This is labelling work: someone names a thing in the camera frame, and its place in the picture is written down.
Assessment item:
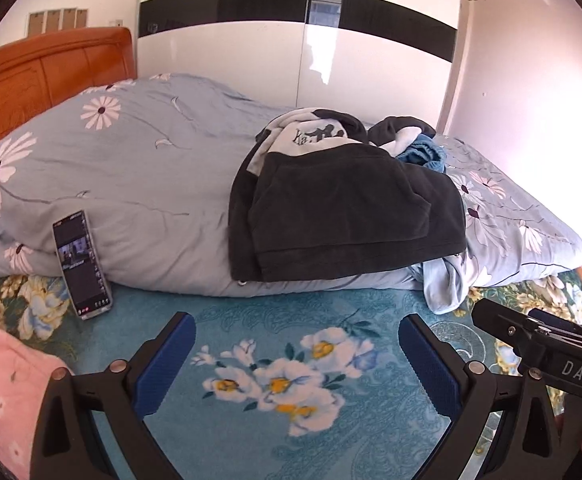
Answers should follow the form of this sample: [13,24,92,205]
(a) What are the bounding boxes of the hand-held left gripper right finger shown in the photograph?
[398,312,579,480]

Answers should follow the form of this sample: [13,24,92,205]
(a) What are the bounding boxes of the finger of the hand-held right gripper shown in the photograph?
[472,298,549,361]
[527,308,582,338]

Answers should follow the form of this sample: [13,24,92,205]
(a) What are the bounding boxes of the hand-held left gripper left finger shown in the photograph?
[30,311,196,480]

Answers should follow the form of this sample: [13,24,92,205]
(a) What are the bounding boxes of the black white fleece jacket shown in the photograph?
[228,107,468,283]

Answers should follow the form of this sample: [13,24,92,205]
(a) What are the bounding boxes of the light blue cloth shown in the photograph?
[420,254,472,316]

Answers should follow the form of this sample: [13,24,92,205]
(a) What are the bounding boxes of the smartphone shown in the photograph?
[52,210,114,322]

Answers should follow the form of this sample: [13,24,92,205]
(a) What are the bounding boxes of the pink fluffy towel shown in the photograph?
[0,325,74,480]

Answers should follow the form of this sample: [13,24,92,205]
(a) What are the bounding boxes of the blue fleece garment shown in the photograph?
[396,132,449,175]

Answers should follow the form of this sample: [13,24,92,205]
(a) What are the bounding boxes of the light blue floral duvet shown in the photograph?
[0,72,582,301]

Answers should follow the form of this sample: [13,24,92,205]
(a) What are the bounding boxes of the black white fleece garment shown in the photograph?
[368,116,438,157]

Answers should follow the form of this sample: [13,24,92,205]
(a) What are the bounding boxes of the orange wooden headboard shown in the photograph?
[0,27,136,306]

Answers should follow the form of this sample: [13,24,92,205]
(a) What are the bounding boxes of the white wardrobe with black stripe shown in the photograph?
[136,0,464,136]

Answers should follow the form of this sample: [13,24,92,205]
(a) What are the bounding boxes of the beige wall picture frames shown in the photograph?
[26,7,90,36]

